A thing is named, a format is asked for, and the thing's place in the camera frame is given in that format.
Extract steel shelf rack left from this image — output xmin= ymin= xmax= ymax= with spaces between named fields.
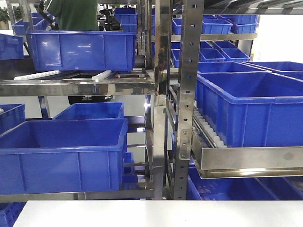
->
xmin=0 ymin=0 xmax=172 ymax=202

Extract blue bin behind lower left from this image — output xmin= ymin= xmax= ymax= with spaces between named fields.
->
xmin=53 ymin=102 xmax=124 ymax=120

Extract steel roller shelf right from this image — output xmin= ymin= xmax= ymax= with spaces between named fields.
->
xmin=192 ymin=109 xmax=303 ymax=179

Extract large blue bin lower left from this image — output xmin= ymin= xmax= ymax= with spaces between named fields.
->
xmin=0 ymin=118 xmax=128 ymax=195

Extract large blue bin right shelf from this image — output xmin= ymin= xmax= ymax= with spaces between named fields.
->
xmin=196 ymin=72 xmax=303 ymax=147

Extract blue bin upper left shelf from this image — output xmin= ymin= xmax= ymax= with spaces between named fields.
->
xmin=27 ymin=31 xmax=136 ymax=71

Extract person in green shirt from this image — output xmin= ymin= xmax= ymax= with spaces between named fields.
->
xmin=44 ymin=0 xmax=99 ymax=31

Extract blue bin bottom right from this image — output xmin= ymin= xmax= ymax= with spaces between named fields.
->
xmin=187 ymin=167 xmax=303 ymax=201

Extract blue bin far left edge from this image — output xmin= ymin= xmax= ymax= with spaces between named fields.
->
xmin=0 ymin=34 xmax=24 ymax=60

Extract steel perforated upright post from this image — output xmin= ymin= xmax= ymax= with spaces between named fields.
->
xmin=172 ymin=0 xmax=205 ymax=200

